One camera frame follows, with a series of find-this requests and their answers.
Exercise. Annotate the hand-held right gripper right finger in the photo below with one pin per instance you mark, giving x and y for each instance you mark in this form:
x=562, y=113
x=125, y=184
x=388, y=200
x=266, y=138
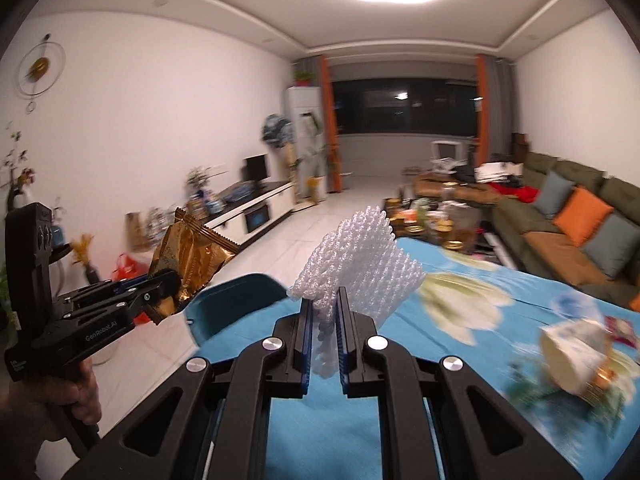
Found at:
x=350, y=350

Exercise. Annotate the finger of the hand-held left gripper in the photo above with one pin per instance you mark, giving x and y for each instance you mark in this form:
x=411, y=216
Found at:
x=125, y=285
x=127, y=305

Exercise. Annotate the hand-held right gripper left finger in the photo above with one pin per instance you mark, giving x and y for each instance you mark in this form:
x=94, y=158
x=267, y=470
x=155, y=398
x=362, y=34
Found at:
x=295, y=350

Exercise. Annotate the gold snack wrapper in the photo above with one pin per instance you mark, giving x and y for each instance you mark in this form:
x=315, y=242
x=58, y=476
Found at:
x=195, y=260

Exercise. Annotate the teal trash bin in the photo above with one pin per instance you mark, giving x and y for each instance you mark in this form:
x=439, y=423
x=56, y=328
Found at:
x=235, y=305

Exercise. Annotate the white foam fruit net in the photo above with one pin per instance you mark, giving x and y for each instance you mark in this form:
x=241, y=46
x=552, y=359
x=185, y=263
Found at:
x=360, y=260

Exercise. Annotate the person's left hand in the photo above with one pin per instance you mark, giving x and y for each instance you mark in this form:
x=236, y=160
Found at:
x=87, y=395

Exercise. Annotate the red plastic bag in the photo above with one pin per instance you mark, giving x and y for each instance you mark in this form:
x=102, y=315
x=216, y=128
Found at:
x=127, y=270

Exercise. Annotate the vase with yellow dried flowers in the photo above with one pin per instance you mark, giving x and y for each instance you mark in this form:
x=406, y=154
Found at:
x=86, y=260

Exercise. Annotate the blue floral blanket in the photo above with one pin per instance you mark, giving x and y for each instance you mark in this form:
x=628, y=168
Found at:
x=450, y=385

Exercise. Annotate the white television cabinet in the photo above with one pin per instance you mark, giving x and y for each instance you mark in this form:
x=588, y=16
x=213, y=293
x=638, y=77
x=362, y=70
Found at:
x=260, y=210

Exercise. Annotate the large glass jar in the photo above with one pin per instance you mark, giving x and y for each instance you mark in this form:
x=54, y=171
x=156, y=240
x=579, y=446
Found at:
x=462, y=227

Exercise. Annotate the black glass coffee table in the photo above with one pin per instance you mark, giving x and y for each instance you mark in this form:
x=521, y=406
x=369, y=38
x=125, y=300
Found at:
x=480, y=245

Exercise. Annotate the black television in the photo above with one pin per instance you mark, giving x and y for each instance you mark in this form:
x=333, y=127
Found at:
x=256, y=169

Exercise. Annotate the tall green potted plant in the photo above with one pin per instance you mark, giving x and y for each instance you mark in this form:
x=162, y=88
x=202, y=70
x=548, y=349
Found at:
x=315, y=160

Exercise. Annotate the blue printed covered fan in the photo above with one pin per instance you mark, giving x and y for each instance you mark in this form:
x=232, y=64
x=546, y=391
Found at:
x=276, y=130

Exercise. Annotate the white office chair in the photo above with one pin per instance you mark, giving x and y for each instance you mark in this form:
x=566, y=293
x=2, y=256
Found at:
x=449, y=156

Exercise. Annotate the white standing air conditioner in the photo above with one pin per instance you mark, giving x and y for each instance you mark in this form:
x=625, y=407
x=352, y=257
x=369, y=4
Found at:
x=302, y=130

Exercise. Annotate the orange and grey curtain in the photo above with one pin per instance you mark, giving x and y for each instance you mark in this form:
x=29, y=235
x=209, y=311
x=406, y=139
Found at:
x=487, y=105
x=330, y=125

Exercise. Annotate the green sofa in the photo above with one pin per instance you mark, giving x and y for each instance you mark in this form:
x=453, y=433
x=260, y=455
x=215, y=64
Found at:
x=545, y=232

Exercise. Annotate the red cloth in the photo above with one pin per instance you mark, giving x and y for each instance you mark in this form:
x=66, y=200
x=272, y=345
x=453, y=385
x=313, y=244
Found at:
x=515, y=192

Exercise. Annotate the pile of white clothes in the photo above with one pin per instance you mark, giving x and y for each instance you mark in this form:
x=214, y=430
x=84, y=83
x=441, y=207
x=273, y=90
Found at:
x=497, y=171

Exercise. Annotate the dark window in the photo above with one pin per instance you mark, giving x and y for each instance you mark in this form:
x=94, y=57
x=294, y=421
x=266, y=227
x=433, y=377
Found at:
x=405, y=105

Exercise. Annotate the grey-blue cushion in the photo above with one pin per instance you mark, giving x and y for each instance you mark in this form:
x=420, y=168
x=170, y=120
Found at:
x=554, y=194
x=615, y=245

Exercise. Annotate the brown cabinet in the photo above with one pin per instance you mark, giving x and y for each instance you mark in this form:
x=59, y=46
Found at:
x=520, y=147

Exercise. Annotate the orange cushion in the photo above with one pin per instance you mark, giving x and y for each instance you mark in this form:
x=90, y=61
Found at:
x=635, y=302
x=582, y=216

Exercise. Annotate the small potted plant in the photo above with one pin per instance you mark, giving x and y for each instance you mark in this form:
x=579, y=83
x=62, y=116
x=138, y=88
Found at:
x=305, y=77

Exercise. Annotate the red and white snack packet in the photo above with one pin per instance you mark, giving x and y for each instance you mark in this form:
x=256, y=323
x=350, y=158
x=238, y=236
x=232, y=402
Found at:
x=625, y=331

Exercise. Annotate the gold wall clock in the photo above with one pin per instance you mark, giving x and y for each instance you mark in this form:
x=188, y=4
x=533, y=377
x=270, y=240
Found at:
x=40, y=67

